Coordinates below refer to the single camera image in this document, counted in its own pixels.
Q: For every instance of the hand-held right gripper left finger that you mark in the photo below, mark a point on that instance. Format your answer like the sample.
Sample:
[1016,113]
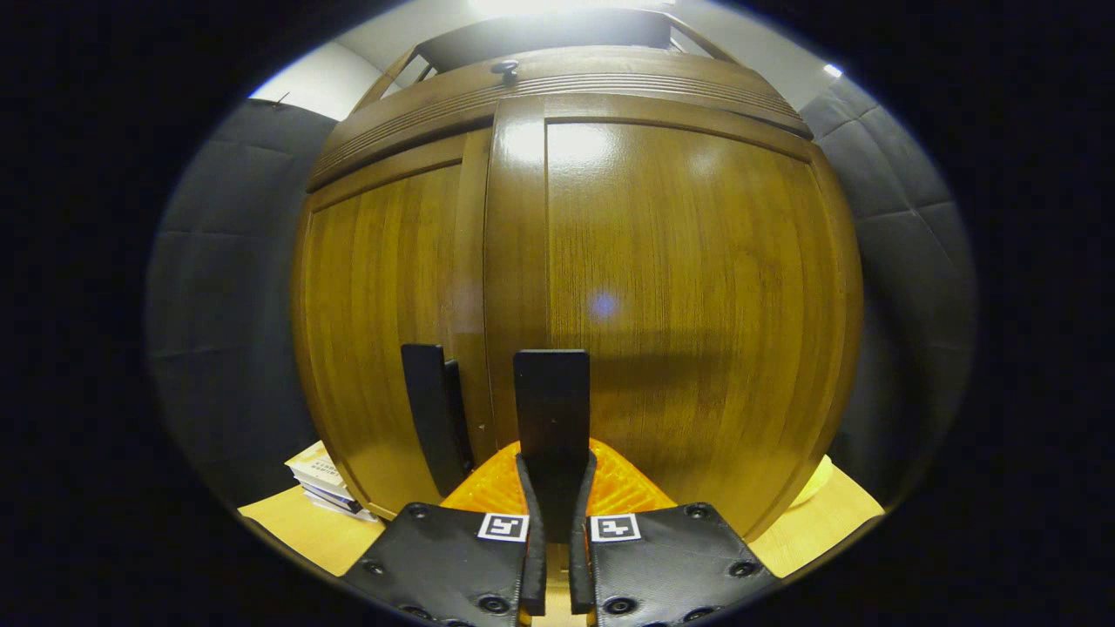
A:
[533,566]

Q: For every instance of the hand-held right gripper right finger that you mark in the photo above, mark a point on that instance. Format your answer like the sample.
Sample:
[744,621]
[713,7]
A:
[582,566]

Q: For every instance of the wooden cabinet door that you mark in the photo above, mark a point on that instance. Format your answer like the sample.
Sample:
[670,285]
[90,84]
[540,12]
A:
[697,305]
[383,305]

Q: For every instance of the wooden double-door shoe cabinet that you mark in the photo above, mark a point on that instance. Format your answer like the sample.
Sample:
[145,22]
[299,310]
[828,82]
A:
[557,39]

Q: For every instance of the white paperback book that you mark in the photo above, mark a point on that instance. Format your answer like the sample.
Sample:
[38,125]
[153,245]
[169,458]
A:
[348,512]
[331,496]

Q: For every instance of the yellow round plush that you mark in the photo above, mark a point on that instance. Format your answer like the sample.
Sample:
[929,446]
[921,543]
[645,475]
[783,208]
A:
[817,483]

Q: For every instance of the black backdrop cloth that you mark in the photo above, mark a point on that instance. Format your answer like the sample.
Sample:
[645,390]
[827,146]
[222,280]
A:
[226,305]

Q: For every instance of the wooden drawer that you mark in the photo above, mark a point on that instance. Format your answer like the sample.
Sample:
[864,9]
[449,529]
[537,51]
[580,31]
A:
[610,70]

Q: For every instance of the black drawer knob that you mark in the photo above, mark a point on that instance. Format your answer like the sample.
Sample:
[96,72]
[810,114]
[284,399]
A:
[504,67]

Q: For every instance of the small spotlight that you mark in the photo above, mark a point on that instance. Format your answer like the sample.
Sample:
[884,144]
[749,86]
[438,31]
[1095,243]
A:
[832,70]

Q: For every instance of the ceiling light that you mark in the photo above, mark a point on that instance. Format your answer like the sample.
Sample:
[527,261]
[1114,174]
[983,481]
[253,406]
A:
[566,7]

